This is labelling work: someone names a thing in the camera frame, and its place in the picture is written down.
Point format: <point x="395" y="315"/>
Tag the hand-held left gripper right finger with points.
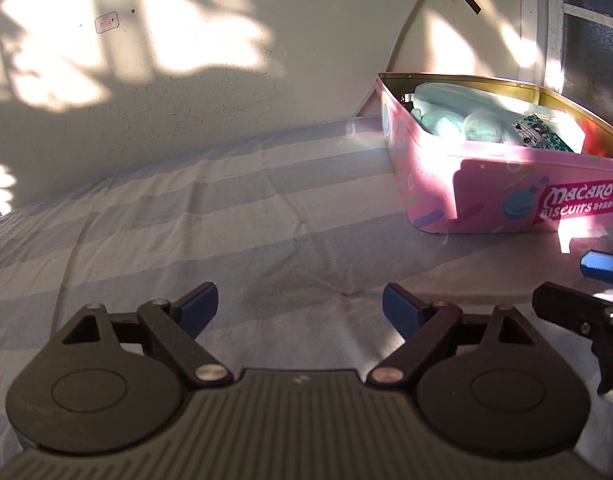
<point x="399" y="307"/>

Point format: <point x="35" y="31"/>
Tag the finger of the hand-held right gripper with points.
<point x="566" y="310"/>
<point x="603" y="266"/>

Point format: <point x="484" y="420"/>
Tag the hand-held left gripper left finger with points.
<point x="199" y="307"/>

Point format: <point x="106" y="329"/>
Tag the pink tin box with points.
<point x="486" y="195"/>

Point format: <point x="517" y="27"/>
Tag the light blue soft pack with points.
<point x="451" y="97"/>

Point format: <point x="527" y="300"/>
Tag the striped bed sheet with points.
<point x="236" y="210"/>

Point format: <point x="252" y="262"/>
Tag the white framed frosted glass door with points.
<point x="593" y="20"/>

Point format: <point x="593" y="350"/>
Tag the small square wall sticker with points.
<point x="106" y="23"/>

